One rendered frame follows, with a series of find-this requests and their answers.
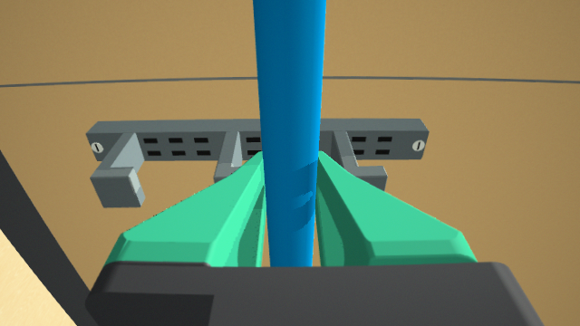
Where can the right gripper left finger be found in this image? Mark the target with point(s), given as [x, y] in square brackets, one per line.
[207, 226]

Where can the blue bar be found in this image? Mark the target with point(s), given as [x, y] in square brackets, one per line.
[289, 36]

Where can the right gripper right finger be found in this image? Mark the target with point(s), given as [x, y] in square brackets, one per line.
[377, 228]

